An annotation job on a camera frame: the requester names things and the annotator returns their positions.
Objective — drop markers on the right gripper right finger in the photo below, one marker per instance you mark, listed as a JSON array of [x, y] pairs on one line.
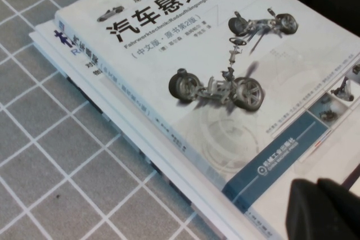
[[340, 212]]

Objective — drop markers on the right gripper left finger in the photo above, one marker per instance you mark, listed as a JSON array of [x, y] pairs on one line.
[[305, 212]]

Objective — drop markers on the white book blue lettering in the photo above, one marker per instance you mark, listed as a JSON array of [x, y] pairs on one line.
[[270, 209]]

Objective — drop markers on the thin white book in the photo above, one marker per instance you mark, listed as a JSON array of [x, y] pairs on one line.
[[157, 161]]

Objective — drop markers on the white car suspension book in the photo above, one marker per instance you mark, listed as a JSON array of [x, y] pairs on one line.
[[197, 54]]

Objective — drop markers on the grey checked tablecloth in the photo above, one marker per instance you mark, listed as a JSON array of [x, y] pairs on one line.
[[42, 167]]

